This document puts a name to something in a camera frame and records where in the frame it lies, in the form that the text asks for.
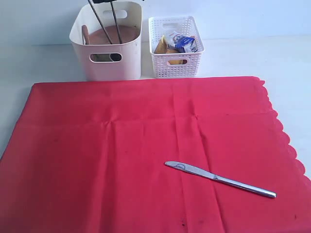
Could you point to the dark wooden chopstick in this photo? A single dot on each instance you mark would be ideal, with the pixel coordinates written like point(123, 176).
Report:
point(115, 20)
point(90, 2)

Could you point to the brown wooden spoon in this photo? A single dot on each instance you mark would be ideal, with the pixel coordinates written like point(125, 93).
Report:
point(85, 35)

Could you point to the brown wooden plate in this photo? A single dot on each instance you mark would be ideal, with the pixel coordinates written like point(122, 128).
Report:
point(127, 34)

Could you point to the stainless steel cup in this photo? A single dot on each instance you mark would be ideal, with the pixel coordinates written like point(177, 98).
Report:
point(115, 57)

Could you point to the yellow cheese wedge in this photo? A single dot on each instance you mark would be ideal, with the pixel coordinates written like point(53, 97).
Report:
point(162, 47)

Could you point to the blue white milk carton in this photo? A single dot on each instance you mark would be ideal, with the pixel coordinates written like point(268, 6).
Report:
point(181, 43)

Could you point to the cream plastic bin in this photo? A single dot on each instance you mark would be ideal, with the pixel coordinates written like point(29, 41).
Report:
point(94, 59)

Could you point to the white perforated plastic basket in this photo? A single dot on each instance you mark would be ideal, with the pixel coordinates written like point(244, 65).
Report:
point(174, 65)

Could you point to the red tablecloth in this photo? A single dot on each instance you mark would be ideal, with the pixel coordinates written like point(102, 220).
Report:
point(88, 157)

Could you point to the silver table knife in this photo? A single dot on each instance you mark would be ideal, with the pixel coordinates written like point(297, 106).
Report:
point(203, 173)

